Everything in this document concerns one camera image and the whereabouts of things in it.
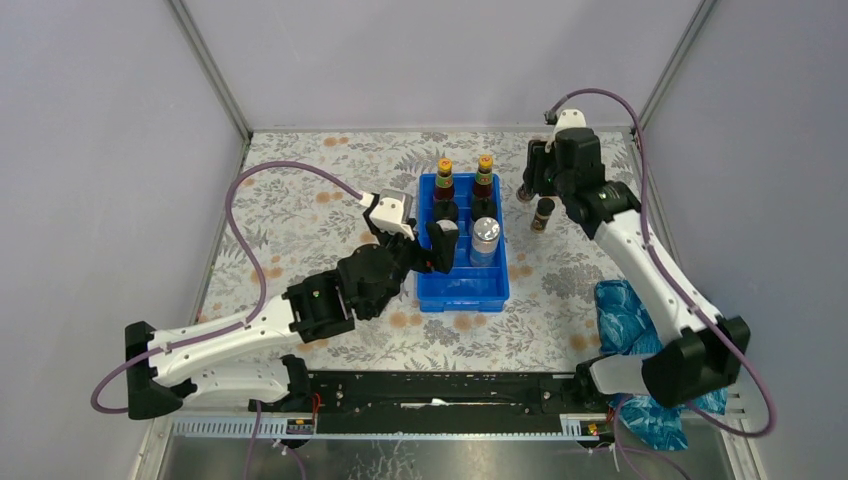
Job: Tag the sauce bottle red label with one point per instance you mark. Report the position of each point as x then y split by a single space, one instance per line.
483 181

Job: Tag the silver lid jar white beads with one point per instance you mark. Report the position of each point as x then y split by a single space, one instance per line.
447 225

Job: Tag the blue patterned cloth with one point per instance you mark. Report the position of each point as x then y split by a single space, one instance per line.
626 328

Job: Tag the small brown spice bottle front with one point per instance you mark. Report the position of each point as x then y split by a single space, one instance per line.
544 208

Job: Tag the blue plastic divided bin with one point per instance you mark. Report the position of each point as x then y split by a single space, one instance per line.
479 280

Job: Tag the yellow cap sauce bottle front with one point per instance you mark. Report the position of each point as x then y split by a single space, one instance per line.
444 189

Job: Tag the floral tablecloth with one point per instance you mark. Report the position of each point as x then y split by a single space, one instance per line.
299 224

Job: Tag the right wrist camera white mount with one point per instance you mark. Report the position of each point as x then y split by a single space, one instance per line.
565 119

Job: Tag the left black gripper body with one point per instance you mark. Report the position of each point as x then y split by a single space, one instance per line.
408 256

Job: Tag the small brown spice bottle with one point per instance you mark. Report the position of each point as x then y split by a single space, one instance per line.
524 195
544 208

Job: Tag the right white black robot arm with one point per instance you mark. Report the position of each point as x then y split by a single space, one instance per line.
699 344

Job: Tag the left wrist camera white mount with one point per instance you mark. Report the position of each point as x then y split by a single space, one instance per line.
388 213

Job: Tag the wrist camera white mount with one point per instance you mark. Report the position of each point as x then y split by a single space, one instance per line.
388 213
565 119

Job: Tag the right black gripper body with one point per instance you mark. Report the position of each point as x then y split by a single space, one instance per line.
557 180

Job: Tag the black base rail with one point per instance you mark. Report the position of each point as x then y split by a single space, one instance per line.
438 403

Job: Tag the clear jar black knob lid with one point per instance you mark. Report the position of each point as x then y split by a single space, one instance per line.
445 210

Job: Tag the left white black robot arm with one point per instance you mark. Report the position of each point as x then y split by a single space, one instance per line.
170 368

